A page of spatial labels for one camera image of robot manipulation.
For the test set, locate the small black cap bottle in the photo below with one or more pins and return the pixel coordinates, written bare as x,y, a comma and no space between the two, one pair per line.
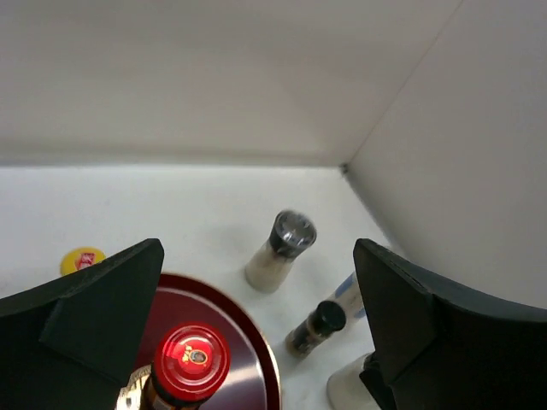
328,318

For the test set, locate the white blue cylinder shaker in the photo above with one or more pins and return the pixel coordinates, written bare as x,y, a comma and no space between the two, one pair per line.
348,296

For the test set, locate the black cap pepper bottle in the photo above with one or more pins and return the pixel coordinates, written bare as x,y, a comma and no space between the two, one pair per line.
346,391

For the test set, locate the red round tray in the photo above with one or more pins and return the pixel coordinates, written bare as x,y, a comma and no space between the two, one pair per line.
253,381

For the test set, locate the red lid sauce jar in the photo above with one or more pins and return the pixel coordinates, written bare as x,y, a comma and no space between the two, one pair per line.
189,365

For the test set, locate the green label sauce bottle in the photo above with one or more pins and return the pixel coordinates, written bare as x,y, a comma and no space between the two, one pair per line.
79,259

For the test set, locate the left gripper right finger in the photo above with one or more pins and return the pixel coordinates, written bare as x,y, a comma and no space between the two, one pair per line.
439,344

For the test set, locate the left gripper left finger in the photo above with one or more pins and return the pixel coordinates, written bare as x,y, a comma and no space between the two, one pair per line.
72,343

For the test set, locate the grey cap salt grinder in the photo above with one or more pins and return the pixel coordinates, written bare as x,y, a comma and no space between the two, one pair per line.
292,233

